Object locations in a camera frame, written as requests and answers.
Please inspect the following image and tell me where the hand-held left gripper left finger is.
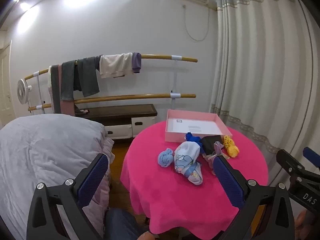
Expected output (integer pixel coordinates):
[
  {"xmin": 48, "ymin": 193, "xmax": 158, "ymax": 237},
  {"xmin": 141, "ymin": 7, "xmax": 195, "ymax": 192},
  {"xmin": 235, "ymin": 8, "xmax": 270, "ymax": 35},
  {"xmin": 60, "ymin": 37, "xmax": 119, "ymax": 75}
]
[{"xmin": 26, "ymin": 153, "xmax": 110, "ymax": 240}]

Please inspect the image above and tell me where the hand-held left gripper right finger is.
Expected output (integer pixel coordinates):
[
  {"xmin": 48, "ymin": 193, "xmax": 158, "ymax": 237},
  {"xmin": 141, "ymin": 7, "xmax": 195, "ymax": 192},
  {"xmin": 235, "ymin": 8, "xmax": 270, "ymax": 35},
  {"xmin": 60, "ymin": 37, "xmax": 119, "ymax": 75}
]
[{"xmin": 214, "ymin": 155, "xmax": 295, "ymax": 240}]

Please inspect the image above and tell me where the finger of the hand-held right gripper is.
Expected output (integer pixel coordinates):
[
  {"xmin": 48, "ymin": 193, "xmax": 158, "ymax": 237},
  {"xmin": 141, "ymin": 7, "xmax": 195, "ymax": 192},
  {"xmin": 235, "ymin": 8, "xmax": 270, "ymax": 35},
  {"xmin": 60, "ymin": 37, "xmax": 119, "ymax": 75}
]
[
  {"xmin": 303, "ymin": 147, "xmax": 320, "ymax": 168},
  {"xmin": 276, "ymin": 149, "xmax": 305, "ymax": 174}
]

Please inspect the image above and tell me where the yellow crochet toy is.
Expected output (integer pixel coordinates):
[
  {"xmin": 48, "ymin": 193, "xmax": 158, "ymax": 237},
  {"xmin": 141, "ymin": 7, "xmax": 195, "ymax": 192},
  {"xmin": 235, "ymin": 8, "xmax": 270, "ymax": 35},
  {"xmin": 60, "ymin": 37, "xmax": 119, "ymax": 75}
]
[{"xmin": 223, "ymin": 135, "xmax": 240, "ymax": 159}]

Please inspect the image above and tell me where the black pouch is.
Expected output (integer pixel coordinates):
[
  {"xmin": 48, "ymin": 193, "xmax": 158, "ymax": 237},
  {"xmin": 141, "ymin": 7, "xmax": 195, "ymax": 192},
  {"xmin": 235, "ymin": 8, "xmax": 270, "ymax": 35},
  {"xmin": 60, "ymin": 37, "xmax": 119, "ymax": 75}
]
[{"xmin": 201, "ymin": 135, "xmax": 224, "ymax": 155}]

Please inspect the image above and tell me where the white cartoon print cloth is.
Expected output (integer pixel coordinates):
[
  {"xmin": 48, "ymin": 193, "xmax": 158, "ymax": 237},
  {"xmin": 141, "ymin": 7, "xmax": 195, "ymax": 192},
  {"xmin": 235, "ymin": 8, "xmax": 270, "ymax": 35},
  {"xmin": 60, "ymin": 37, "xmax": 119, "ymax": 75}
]
[{"xmin": 173, "ymin": 141, "xmax": 204, "ymax": 185}]

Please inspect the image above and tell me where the royal blue knitted cloth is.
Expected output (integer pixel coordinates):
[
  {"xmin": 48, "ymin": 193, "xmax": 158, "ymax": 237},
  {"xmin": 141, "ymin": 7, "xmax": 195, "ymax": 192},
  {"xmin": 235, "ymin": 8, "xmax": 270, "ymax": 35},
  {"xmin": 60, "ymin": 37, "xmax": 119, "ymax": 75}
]
[{"xmin": 185, "ymin": 132, "xmax": 202, "ymax": 145}]

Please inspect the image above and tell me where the light blue sock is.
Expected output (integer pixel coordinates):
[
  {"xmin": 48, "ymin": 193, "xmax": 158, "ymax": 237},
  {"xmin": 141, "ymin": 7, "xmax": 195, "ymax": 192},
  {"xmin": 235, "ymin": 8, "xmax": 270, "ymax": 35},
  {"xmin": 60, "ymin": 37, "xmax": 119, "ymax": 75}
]
[{"xmin": 157, "ymin": 148, "xmax": 174, "ymax": 168}]

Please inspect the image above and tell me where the pink cardboard box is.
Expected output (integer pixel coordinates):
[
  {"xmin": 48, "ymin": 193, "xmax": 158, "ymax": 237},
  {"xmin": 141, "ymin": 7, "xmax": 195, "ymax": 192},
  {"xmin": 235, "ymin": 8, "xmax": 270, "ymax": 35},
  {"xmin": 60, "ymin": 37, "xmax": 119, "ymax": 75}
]
[{"xmin": 164, "ymin": 109, "xmax": 233, "ymax": 142}]

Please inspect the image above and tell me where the person's right hand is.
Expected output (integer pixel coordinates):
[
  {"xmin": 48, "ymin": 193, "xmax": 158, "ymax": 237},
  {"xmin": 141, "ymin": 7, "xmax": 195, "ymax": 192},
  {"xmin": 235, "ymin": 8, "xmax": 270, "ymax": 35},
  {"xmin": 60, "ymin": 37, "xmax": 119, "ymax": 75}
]
[{"xmin": 294, "ymin": 209, "xmax": 310, "ymax": 233}]

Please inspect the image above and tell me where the lilac pillow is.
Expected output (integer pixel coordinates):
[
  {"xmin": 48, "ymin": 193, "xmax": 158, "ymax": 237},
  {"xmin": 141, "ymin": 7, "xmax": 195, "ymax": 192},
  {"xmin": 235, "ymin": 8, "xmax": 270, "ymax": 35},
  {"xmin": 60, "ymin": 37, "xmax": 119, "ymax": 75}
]
[{"xmin": 82, "ymin": 137, "xmax": 115, "ymax": 240}]

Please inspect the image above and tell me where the person's leg in jeans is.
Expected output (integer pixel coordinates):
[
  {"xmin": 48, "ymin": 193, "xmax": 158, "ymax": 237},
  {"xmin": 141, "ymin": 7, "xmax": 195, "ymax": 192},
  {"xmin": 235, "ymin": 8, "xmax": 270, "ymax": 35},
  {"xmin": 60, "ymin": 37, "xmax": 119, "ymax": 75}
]
[{"xmin": 104, "ymin": 207, "xmax": 150, "ymax": 240}]

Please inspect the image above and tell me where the pink round tablecloth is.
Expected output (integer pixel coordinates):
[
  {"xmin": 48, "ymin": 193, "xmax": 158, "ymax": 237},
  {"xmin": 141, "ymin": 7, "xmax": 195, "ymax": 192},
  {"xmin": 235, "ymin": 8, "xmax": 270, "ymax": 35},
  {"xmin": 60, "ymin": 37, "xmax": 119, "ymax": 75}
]
[{"xmin": 120, "ymin": 120, "xmax": 269, "ymax": 235}]

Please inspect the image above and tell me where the grey bed quilt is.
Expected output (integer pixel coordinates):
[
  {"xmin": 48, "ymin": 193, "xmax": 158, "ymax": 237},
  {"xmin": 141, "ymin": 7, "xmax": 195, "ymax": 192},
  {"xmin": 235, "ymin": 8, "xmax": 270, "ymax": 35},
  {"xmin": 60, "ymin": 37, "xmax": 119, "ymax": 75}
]
[{"xmin": 0, "ymin": 114, "xmax": 110, "ymax": 240}]

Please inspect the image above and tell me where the dark bench with white drawers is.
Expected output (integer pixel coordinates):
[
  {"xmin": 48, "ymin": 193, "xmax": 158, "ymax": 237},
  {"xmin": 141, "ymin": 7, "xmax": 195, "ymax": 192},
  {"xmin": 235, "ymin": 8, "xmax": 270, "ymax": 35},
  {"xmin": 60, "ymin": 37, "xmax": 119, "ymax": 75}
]
[{"xmin": 75, "ymin": 104, "xmax": 158, "ymax": 140}]

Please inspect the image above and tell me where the pink and grey cloth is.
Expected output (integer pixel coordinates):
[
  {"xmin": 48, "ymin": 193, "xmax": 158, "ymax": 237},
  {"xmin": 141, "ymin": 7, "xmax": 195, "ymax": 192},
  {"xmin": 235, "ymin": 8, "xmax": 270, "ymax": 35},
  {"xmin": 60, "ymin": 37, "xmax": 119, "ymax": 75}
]
[{"xmin": 48, "ymin": 64, "xmax": 77, "ymax": 117}]

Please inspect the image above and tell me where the white curtain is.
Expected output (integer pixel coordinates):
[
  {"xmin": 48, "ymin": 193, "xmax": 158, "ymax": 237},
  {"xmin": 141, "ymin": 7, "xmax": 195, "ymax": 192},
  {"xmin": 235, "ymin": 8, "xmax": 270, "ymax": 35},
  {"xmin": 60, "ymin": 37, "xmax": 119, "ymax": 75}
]
[{"xmin": 209, "ymin": 0, "xmax": 320, "ymax": 160}]

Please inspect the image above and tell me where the grey green towel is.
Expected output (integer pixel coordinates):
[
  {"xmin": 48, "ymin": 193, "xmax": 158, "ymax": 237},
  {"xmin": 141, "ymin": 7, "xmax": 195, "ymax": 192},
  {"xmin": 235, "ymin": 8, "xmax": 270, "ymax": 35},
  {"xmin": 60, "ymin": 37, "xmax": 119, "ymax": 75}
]
[{"xmin": 60, "ymin": 60, "xmax": 77, "ymax": 102}]

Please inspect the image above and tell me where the dark grey towel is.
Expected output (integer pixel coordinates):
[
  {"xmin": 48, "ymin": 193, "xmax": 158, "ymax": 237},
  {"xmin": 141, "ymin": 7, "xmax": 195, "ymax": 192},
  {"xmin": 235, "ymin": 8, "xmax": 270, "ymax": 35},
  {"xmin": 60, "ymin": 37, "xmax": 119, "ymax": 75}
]
[{"xmin": 74, "ymin": 56, "xmax": 100, "ymax": 97}]

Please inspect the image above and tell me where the wooden double barre rack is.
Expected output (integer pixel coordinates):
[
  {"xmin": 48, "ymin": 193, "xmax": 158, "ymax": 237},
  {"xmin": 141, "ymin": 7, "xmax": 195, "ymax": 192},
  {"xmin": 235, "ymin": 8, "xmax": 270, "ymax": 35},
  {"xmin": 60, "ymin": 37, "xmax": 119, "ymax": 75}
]
[{"xmin": 24, "ymin": 54, "xmax": 198, "ymax": 117}]

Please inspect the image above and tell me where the white fan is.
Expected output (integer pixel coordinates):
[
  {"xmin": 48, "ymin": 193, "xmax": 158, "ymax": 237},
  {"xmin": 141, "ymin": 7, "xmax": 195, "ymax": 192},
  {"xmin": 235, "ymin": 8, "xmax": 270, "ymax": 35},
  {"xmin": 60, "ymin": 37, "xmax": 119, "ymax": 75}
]
[{"xmin": 17, "ymin": 79, "xmax": 33, "ymax": 105}]

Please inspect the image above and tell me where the cream shirt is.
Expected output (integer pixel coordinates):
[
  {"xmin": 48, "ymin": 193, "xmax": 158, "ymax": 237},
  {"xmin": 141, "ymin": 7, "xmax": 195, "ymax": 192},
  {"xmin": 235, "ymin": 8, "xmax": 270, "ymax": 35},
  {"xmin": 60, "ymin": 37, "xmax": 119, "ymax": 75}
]
[{"xmin": 99, "ymin": 52, "xmax": 133, "ymax": 79}]

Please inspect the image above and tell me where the white door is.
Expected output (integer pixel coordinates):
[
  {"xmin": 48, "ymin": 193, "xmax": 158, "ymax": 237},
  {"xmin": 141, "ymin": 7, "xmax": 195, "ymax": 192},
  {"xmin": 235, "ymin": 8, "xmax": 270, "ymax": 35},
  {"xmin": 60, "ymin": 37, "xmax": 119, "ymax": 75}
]
[{"xmin": 0, "ymin": 41, "xmax": 15, "ymax": 128}]

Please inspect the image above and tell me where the purple garment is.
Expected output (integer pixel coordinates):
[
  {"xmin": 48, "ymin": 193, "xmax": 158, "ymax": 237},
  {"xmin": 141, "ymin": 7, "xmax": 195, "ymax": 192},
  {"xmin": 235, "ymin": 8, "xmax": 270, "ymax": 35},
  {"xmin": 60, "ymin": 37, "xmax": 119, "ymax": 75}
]
[{"xmin": 132, "ymin": 52, "xmax": 142, "ymax": 74}]

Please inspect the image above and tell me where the white power cable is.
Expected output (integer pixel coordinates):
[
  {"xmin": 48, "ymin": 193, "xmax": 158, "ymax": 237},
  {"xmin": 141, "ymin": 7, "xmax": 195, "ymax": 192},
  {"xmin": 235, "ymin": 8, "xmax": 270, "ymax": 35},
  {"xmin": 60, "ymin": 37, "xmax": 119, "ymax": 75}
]
[{"xmin": 182, "ymin": 4, "xmax": 210, "ymax": 42}]

